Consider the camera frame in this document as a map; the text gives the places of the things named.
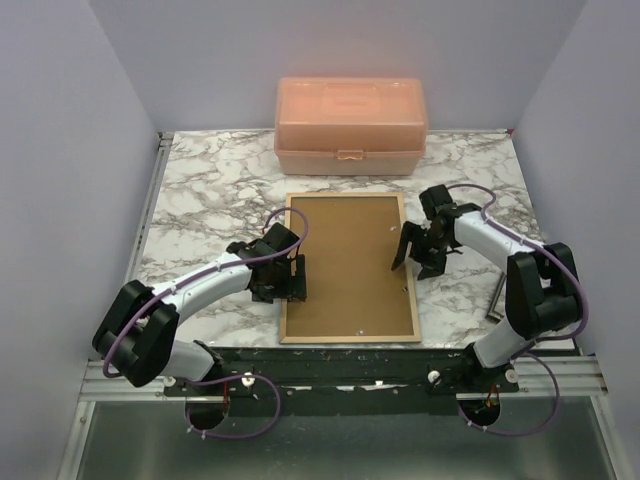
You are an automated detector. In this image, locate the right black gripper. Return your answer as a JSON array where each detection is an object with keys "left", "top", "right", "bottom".
[{"left": 393, "top": 221, "right": 452, "bottom": 281}]

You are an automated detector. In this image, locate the light wooden picture frame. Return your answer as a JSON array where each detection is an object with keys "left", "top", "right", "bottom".
[{"left": 278, "top": 191, "right": 422, "bottom": 345}]

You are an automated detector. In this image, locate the brown frame backing board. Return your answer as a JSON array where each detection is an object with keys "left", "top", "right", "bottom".
[{"left": 284, "top": 197, "right": 416, "bottom": 339}]

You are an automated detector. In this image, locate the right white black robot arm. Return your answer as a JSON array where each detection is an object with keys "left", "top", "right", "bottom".
[{"left": 392, "top": 185, "right": 588, "bottom": 392}]

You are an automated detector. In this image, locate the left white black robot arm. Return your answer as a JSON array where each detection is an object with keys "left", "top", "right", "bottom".
[{"left": 92, "top": 223, "right": 307, "bottom": 395}]

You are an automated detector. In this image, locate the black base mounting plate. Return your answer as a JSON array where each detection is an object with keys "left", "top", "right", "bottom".
[{"left": 161, "top": 347, "right": 519, "bottom": 426}]

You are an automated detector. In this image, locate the orange translucent plastic box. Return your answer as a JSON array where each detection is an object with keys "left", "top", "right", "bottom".
[{"left": 274, "top": 77, "right": 428, "bottom": 176}]

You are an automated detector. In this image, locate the aluminium rail frame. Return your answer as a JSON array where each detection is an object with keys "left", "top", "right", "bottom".
[{"left": 79, "top": 130, "right": 615, "bottom": 479}]

